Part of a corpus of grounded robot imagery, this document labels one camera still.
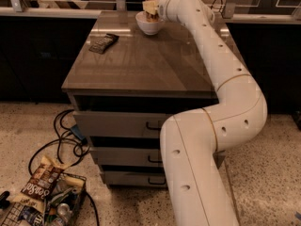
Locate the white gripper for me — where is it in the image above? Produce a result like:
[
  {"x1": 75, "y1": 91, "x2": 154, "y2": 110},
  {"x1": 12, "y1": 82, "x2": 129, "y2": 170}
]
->
[{"x1": 142, "y1": 0, "x2": 181, "y2": 22}]

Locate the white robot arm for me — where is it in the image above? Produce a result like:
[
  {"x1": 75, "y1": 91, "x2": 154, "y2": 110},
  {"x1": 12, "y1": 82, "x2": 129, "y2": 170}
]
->
[{"x1": 155, "y1": 0, "x2": 267, "y2": 226}]

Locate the white ceramic bowl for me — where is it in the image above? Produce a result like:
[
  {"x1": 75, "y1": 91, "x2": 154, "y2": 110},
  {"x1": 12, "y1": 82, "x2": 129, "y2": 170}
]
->
[{"x1": 135, "y1": 11, "x2": 165, "y2": 36}]

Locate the silver can in basket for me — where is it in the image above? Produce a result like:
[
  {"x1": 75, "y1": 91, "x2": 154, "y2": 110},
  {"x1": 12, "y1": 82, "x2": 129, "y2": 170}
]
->
[{"x1": 56, "y1": 203, "x2": 71, "y2": 223}]

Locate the dark snack bar packet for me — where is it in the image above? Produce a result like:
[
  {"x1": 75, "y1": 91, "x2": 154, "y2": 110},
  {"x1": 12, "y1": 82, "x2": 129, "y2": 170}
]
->
[{"x1": 89, "y1": 34, "x2": 119, "y2": 54}]

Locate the grey drawer cabinet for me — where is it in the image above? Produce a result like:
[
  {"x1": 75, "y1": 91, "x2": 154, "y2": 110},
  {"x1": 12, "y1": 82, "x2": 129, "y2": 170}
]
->
[{"x1": 62, "y1": 12, "x2": 218, "y2": 175}]

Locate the top grey drawer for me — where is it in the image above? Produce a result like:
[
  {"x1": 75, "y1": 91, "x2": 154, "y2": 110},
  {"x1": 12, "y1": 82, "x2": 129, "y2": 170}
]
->
[{"x1": 73, "y1": 111, "x2": 169, "y2": 138}]

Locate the grey drawer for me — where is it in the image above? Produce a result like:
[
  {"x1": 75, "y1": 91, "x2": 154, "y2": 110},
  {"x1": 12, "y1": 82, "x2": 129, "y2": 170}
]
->
[
  {"x1": 73, "y1": 111, "x2": 169, "y2": 138},
  {"x1": 90, "y1": 147, "x2": 162, "y2": 167},
  {"x1": 101, "y1": 171, "x2": 166, "y2": 187}
]

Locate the blue plug on floor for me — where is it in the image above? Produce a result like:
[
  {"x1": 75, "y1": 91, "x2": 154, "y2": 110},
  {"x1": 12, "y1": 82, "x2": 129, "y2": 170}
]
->
[{"x1": 71, "y1": 124, "x2": 87, "y2": 144}]

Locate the middle grey drawer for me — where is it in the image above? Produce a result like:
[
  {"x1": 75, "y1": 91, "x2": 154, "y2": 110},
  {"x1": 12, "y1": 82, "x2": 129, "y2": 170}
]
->
[{"x1": 90, "y1": 147, "x2": 162, "y2": 167}]

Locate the bottom grey drawer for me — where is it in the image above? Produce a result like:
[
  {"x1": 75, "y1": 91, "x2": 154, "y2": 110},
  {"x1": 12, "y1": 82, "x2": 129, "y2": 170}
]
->
[{"x1": 101, "y1": 171, "x2": 166, "y2": 187}]

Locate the brown sea salt chip bag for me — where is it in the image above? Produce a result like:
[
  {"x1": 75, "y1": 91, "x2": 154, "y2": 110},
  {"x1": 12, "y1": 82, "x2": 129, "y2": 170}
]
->
[{"x1": 13, "y1": 155, "x2": 71, "y2": 213}]

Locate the metal railing frame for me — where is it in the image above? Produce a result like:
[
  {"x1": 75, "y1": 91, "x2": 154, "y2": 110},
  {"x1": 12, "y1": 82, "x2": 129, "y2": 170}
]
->
[{"x1": 0, "y1": 0, "x2": 301, "y2": 24}]

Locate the black floor cable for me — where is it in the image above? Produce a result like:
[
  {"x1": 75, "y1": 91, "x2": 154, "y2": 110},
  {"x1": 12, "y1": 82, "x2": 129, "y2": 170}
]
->
[{"x1": 27, "y1": 108, "x2": 101, "y2": 226}]

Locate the black wire basket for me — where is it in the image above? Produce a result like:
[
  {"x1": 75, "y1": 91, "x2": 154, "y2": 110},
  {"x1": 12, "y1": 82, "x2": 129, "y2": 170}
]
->
[{"x1": 0, "y1": 173, "x2": 87, "y2": 226}]

